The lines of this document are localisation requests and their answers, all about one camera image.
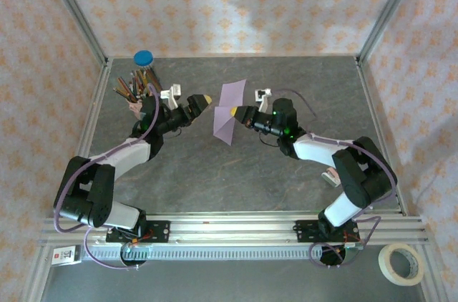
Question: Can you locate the aluminium table side rail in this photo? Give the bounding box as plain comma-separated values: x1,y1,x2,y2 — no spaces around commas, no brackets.
356,58,409,217
59,60,112,217

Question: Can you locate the clear pencil tube blue lid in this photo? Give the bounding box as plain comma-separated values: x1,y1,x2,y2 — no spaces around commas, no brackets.
133,50,164,94

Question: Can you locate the masking tape roll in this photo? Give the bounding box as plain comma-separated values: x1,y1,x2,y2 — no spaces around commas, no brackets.
378,243,426,287

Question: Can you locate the long aluminium mounting rail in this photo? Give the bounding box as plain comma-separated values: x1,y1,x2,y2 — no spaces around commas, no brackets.
37,211,429,248

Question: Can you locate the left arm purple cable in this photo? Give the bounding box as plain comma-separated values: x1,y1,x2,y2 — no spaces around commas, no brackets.
52,82,162,271

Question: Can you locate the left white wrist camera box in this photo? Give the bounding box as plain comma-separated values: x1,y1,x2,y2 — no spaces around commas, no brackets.
160,83,183,109

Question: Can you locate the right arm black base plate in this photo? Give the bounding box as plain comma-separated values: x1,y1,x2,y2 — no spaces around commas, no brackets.
295,219,360,244

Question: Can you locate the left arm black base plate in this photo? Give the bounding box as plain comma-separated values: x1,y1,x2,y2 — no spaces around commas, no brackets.
106,220,171,244

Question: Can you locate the white label card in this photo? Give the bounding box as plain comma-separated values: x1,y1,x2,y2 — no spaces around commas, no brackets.
51,246,82,266

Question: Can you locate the aluminium frame bar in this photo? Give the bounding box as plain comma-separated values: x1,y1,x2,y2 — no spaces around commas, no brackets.
19,246,54,302
416,246,447,302

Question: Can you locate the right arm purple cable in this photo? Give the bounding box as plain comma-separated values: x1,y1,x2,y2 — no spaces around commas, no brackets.
278,87,399,269

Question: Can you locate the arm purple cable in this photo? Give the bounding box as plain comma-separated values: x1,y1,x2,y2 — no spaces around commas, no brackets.
278,87,399,269
52,82,162,271

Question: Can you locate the aluminium frame post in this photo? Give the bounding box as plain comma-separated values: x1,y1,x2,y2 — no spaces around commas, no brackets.
37,0,110,67
357,0,427,65

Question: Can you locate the slotted grey cable duct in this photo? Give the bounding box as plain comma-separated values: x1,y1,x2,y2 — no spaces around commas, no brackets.
80,246,362,262

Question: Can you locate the purple paper sheet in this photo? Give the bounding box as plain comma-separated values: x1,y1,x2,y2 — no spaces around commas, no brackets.
213,79,248,145

